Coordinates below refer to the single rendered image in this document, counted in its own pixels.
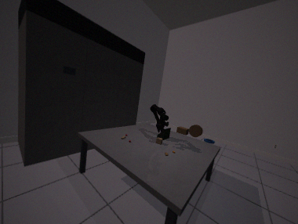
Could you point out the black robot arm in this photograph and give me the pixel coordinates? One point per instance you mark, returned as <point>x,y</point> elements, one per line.
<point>161,113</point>

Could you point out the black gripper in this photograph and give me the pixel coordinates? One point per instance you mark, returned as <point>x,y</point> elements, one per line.
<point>160,125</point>

